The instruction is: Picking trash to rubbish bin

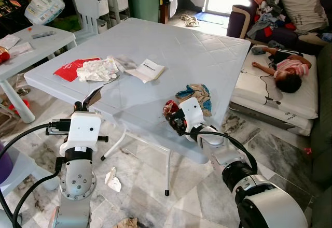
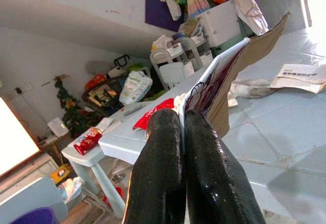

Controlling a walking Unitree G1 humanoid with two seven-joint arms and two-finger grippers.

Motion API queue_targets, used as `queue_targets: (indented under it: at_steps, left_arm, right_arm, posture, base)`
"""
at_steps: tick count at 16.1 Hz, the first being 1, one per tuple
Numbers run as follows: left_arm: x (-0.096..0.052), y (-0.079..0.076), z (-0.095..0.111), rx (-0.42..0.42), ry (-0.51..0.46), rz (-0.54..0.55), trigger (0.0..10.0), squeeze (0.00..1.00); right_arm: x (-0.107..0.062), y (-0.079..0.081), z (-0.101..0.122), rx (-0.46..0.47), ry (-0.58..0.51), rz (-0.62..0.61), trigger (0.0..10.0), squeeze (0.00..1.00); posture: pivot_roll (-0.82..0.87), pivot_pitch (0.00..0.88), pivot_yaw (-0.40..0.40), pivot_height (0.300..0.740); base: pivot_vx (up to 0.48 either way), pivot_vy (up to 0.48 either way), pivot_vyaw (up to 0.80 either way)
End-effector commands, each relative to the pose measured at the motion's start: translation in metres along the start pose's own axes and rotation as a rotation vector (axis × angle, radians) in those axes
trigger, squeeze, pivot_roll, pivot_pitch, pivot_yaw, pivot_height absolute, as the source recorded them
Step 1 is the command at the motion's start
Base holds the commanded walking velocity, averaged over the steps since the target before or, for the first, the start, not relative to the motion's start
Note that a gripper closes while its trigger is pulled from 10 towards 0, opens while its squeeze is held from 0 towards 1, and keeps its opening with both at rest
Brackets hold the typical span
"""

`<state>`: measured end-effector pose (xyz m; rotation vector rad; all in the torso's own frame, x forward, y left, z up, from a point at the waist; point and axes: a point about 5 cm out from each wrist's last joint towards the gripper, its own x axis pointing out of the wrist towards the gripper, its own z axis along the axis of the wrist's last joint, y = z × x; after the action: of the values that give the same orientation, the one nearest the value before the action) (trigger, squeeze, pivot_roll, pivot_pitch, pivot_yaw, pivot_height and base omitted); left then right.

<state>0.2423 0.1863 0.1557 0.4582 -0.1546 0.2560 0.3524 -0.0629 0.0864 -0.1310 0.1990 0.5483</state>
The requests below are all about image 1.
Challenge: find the purple plastic rubbish bin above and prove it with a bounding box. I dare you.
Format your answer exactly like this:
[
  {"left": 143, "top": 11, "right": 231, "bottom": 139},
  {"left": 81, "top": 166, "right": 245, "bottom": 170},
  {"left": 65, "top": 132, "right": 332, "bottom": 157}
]
[{"left": 0, "top": 144, "right": 12, "bottom": 185}]

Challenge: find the brown crumpled trash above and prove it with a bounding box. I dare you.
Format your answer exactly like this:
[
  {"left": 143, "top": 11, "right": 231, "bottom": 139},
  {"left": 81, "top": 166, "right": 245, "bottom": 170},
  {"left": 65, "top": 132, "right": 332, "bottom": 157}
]
[{"left": 113, "top": 218, "right": 139, "bottom": 228}]

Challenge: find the white printed booklet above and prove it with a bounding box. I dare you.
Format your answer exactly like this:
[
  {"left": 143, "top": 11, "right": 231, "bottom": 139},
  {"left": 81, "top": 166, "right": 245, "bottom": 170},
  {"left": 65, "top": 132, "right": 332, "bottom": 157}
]
[{"left": 124, "top": 59, "right": 165, "bottom": 82}]

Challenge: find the blue door mat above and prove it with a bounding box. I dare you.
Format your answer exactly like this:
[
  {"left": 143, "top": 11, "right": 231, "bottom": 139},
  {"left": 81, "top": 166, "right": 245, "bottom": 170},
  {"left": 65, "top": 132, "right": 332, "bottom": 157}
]
[{"left": 196, "top": 11, "right": 229, "bottom": 25}]

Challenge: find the white paper sheet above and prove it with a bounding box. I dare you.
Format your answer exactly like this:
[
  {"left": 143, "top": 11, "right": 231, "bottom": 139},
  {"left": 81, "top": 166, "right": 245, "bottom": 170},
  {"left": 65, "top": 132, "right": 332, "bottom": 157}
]
[
  {"left": 6, "top": 42, "right": 33, "bottom": 59},
  {"left": 0, "top": 34, "right": 20, "bottom": 50}
]

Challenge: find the white shelf rack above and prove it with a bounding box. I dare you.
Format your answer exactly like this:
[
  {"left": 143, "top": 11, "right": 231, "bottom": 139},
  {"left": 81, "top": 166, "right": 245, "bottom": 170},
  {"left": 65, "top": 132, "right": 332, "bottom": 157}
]
[{"left": 65, "top": 0, "right": 130, "bottom": 30}]

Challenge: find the black stroller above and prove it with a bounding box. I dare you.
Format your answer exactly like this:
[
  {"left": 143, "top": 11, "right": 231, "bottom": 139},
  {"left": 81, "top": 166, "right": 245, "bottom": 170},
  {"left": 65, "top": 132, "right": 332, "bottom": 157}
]
[{"left": 0, "top": 0, "right": 29, "bottom": 32}]

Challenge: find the crumpled white plastic wrap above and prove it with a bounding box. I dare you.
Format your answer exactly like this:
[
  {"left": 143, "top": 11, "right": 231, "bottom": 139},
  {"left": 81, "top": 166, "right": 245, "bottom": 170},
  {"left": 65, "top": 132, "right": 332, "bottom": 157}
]
[{"left": 77, "top": 57, "right": 121, "bottom": 82}]

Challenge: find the green plastic toy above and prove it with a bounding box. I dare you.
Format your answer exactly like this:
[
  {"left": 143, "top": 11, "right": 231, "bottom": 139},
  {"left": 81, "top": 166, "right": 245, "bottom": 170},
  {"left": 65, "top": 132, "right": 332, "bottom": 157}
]
[{"left": 51, "top": 17, "right": 82, "bottom": 32}]

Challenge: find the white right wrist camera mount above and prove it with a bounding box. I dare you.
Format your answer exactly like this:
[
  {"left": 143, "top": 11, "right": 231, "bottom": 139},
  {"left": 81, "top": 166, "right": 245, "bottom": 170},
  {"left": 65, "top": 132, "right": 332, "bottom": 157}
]
[{"left": 179, "top": 97, "right": 206, "bottom": 133}]

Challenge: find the large light blue table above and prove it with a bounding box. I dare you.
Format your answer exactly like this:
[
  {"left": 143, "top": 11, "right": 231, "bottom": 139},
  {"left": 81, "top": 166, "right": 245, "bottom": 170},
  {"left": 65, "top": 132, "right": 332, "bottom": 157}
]
[{"left": 24, "top": 17, "right": 253, "bottom": 196}]

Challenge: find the sleeping child in pink shirt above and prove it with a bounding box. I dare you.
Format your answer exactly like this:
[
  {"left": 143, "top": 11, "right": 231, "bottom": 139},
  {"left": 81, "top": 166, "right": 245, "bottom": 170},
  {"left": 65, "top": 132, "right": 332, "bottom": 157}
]
[{"left": 253, "top": 47, "right": 312, "bottom": 94}]

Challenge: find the green bin with white lid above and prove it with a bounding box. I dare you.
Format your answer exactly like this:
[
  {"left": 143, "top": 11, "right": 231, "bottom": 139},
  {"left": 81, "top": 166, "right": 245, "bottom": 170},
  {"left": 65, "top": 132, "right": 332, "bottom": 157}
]
[{"left": 127, "top": 0, "right": 160, "bottom": 23}]

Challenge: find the grey remote control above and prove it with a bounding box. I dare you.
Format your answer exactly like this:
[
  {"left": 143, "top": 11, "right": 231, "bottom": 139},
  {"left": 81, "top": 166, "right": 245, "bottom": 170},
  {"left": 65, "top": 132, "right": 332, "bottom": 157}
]
[{"left": 31, "top": 30, "right": 57, "bottom": 38}]

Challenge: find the white child chair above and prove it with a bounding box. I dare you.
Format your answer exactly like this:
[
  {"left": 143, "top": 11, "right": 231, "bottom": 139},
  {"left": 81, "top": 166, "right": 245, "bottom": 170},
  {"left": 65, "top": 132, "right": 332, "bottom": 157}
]
[{"left": 73, "top": 0, "right": 102, "bottom": 37}]

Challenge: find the dark purple sofa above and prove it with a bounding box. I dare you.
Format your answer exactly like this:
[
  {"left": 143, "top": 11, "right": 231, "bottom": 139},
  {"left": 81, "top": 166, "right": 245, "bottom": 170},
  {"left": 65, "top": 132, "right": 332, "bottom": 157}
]
[{"left": 227, "top": 0, "right": 332, "bottom": 48}]

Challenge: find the small light blue table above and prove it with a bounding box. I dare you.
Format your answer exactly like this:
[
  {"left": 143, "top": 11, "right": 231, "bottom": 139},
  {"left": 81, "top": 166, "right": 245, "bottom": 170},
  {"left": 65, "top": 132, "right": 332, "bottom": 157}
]
[{"left": 0, "top": 25, "right": 77, "bottom": 124}]

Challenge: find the beige pillow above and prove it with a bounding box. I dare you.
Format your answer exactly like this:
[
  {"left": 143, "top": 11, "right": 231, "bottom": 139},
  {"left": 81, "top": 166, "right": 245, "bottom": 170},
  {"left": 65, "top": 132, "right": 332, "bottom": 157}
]
[{"left": 280, "top": 0, "right": 323, "bottom": 32}]

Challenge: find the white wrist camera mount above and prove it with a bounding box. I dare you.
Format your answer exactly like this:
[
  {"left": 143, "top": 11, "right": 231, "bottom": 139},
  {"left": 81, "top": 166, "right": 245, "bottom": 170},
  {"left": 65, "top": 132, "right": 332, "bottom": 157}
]
[
  {"left": 179, "top": 97, "right": 206, "bottom": 133},
  {"left": 59, "top": 111, "right": 102, "bottom": 157}
]

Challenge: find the red floor toy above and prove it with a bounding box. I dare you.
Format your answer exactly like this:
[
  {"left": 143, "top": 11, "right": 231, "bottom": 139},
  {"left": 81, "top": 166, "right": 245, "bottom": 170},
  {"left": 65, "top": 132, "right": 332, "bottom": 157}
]
[{"left": 8, "top": 98, "right": 31, "bottom": 116}]

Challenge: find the crumpled red foil bag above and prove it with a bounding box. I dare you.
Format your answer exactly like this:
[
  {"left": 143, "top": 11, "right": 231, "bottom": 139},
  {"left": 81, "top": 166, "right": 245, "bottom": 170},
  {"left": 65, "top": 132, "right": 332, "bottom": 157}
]
[{"left": 0, "top": 47, "right": 10, "bottom": 64}]

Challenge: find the small red trash wrapper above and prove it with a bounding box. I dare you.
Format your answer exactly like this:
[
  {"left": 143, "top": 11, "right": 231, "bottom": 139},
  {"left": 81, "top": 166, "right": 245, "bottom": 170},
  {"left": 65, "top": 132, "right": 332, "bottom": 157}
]
[{"left": 163, "top": 100, "right": 181, "bottom": 121}]

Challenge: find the white diaper pack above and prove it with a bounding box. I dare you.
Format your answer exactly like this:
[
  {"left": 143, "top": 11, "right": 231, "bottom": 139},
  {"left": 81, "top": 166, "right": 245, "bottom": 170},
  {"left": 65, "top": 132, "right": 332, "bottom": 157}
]
[{"left": 24, "top": 0, "right": 66, "bottom": 25}]

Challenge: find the white floor mattress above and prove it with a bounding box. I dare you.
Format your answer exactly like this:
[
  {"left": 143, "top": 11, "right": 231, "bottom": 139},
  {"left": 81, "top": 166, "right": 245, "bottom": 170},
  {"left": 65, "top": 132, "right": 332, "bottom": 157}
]
[{"left": 231, "top": 52, "right": 320, "bottom": 136}]

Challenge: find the blue and tan cloth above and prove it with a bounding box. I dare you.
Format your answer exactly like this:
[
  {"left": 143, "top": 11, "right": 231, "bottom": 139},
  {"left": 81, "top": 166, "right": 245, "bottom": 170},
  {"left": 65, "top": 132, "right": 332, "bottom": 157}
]
[{"left": 175, "top": 84, "right": 212, "bottom": 116}]

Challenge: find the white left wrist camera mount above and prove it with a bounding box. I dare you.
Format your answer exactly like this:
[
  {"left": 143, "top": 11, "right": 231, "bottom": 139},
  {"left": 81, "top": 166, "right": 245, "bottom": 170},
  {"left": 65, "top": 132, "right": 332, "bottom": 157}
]
[{"left": 59, "top": 111, "right": 102, "bottom": 157}]

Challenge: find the small grey cloth item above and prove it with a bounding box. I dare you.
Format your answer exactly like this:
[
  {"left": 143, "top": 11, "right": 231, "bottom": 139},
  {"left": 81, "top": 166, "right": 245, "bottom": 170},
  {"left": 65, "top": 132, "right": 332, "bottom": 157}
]
[{"left": 252, "top": 44, "right": 269, "bottom": 55}]

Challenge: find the white crumpled paper trash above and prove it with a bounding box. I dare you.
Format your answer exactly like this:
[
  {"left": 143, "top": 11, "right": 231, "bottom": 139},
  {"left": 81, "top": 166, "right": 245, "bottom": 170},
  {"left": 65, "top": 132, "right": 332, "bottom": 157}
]
[{"left": 105, "top": 167, "right": 122, "bottom": 193}]

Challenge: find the pile of mixed clothes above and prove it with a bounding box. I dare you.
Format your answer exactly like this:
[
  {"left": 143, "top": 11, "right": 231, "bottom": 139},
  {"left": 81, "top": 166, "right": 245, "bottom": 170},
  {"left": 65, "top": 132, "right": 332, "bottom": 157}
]
[{"left": 248, "top": 0, "right": 291, "bottom": 38}]

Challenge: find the flat red packet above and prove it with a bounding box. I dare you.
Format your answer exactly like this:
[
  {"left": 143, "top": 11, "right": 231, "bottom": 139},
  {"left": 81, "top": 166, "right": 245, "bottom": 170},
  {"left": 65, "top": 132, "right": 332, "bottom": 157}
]
[{"left": 53, "top": 58, "right": 99, "bottom": 82}]

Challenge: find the thin black cable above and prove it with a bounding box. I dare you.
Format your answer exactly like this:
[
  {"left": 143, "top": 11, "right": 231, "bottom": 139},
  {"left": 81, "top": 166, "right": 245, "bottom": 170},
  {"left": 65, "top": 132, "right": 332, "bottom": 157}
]
[{"left": 259, "top": 72, "right": 282, "bottom": 106}]

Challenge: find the brown paper trash piece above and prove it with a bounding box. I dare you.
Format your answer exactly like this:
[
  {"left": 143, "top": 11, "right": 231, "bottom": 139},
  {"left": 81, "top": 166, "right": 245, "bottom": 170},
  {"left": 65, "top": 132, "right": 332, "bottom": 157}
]
[{"left": 83, "top": 85, "right": 103, "bottom": 108}]

